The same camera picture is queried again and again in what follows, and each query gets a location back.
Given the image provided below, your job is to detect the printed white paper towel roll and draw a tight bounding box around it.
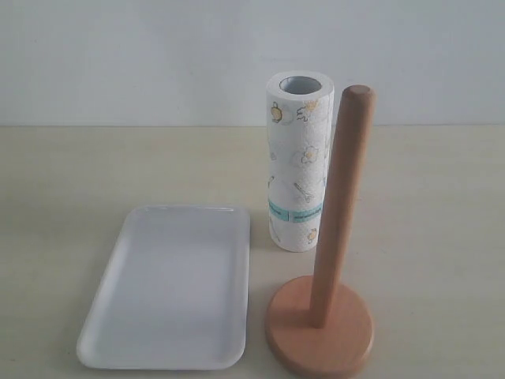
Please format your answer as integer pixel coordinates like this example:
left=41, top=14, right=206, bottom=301
left=266, top=71, right=335, bottom=253

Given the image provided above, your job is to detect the wooden paper towel holder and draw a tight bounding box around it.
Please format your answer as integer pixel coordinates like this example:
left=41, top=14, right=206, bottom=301
left=264, top=84, right=376, bottom=378

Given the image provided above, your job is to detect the white rectangular plastic tray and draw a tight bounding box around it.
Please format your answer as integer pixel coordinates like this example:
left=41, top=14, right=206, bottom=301
left=77, top=205, right=250, bottom=371

